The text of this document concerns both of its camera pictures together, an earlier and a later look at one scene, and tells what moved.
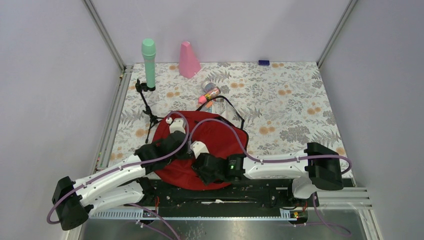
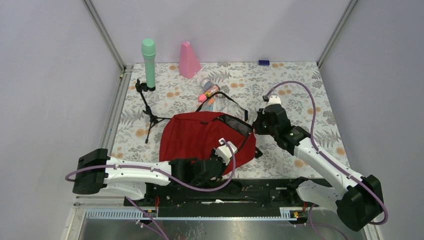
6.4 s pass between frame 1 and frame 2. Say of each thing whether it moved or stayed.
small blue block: stayed
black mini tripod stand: stayed
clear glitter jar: stayed
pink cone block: stayed
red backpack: moved
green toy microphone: stayed
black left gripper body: moved
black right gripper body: moved
